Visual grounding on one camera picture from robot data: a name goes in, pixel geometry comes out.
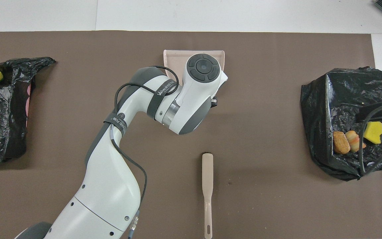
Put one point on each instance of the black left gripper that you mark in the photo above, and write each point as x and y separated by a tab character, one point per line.
214	102

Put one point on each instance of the green yellow sponge piece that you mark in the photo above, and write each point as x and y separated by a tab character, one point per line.
374	132

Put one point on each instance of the pale croissant piece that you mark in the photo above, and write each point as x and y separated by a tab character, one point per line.
353	141

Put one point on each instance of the brown bread roll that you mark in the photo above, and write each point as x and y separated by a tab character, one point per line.
341	142

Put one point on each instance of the beige plastic dustpan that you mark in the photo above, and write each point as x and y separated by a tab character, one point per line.
174	61

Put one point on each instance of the beige hand brush black bristles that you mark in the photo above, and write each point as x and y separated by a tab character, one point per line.
207	172

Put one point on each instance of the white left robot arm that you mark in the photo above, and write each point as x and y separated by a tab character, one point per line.
111	192

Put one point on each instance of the black bag lined bin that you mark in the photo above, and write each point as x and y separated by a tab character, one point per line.
317	116

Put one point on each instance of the black bag bin showing pink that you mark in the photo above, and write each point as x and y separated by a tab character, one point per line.
5	132

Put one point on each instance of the brown paper table mat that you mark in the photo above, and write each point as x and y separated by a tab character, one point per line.
277	199

